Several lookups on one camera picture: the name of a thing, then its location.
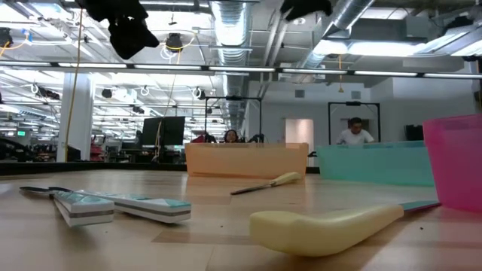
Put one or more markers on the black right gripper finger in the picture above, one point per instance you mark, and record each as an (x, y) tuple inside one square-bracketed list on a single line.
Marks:
[(307, 7)]

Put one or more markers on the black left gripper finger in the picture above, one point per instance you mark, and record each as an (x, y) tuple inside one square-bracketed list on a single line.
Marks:
[(130, 37)]

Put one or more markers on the blue white patterned knife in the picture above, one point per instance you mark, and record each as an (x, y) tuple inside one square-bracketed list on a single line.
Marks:
[(158, 209), (84, 211)]

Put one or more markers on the round ceiling fixture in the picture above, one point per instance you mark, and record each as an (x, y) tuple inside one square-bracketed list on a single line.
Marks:
[(299, 20)]

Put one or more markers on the long light bar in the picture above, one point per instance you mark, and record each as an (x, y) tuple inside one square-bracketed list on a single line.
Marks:
[(241, 69)]

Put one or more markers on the white building column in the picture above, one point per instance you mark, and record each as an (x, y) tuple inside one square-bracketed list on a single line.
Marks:
[(81, 120)]

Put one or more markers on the black computer monitor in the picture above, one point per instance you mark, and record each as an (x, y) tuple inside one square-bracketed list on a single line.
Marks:
[(165, 131)]

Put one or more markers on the black ceiling device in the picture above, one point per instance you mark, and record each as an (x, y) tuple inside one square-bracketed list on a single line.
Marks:
[(5, 37)]

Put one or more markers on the red chair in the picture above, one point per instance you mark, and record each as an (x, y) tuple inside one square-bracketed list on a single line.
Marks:
[(97, 154)]

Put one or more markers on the white door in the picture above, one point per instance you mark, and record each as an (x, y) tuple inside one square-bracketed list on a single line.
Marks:
[(299, 139)]

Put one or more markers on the person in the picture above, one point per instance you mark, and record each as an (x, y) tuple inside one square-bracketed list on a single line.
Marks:
[(230, 136), (356, 137)]

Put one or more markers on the green exit sign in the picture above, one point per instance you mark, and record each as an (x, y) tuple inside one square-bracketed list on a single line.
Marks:
[(21, 133)]

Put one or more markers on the black equipment box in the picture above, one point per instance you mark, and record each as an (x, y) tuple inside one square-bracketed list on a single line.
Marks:
[(412, 132)]

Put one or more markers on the orange translucent plastic bin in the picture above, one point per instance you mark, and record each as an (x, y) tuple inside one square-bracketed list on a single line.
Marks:
[(244, 162)]

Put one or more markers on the teal translucent plastic bin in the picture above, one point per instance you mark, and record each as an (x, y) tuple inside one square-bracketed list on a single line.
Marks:
[(376, 165)]

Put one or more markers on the pink translucent plastic bin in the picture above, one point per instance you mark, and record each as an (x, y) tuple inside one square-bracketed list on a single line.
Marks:
[(455, 162)]

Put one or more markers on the silver slanted air duct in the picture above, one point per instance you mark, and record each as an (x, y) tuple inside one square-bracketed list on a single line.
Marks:
[(350, 15)]

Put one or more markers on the black ceiling dome camera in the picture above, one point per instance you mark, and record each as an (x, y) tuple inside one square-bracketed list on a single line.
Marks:
[(174, 42)]

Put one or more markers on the grey wall vent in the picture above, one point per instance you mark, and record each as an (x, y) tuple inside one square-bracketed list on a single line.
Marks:
[(299, 93), (356, 95)]

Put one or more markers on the black station frame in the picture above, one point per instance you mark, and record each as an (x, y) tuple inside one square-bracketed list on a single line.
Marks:
[(233, 98), (354, 103)]

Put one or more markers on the silver round air duct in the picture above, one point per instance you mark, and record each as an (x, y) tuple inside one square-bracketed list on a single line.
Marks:
[(235, 98)]

